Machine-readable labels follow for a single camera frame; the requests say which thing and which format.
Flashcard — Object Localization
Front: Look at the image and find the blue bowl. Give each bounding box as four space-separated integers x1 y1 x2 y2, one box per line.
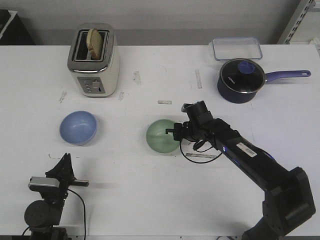
59 110 98 146

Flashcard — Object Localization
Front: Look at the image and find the glass lid with blue knob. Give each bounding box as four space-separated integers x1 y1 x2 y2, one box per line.
220 58 266 94

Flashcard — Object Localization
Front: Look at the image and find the slice of toasted bread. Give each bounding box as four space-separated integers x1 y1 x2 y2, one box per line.
86 28 103 60

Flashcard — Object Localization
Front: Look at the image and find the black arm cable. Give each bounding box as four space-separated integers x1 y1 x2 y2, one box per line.
178 138 224 164
66 188 87 238

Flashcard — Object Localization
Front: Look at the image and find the cream and chrome toaster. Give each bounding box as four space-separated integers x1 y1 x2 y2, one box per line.
67 23 120 98

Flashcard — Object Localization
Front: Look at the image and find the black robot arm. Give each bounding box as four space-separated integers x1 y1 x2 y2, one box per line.
24 153 89 240
165 101 316 240

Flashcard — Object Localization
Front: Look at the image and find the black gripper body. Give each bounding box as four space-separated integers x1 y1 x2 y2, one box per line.
181 121 203 142
45 167 89 198

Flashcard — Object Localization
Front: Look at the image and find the dark blue saucepan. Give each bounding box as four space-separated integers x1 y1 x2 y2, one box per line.
217 70 312 104

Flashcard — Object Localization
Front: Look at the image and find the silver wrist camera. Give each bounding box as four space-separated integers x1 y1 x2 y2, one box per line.
181 102 198 114
28 176 60 189

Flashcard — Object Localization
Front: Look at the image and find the green bowl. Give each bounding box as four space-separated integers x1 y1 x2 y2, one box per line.
146 119 180 154

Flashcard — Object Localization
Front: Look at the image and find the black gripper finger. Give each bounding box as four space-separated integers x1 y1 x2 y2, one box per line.
67 153 75 178
165 122 183 134
173 129 183 141
51 153 68 173

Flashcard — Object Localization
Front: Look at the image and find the clear plastic food container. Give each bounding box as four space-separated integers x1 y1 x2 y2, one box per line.
210 37 263 61

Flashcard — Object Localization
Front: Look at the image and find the white metal shelf rail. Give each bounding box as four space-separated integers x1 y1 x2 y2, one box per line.
276 0 320 45

